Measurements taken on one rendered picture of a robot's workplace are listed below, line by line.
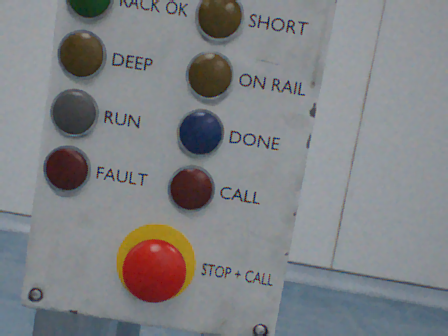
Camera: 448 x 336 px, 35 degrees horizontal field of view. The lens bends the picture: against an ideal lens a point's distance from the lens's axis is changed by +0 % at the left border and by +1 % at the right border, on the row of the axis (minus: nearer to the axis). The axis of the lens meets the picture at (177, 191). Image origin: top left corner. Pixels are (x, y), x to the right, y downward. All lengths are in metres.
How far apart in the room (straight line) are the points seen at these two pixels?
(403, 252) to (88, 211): 3.63
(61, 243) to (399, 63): 3.53
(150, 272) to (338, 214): 3.53
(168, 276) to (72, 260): 0.07
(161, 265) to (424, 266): 3.68
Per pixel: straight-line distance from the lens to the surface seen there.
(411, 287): 4.10
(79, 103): 0.44
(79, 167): 0.45
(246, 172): 0.45
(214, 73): 0.44
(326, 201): 3.92
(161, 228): 0.45
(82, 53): 0.44
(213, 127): 0.44
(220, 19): 0.44
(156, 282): 0.44
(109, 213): 0.46
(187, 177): 0.44
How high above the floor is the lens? 1.01
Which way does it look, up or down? 9 degrees down
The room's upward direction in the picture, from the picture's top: 9 degrees clockwise
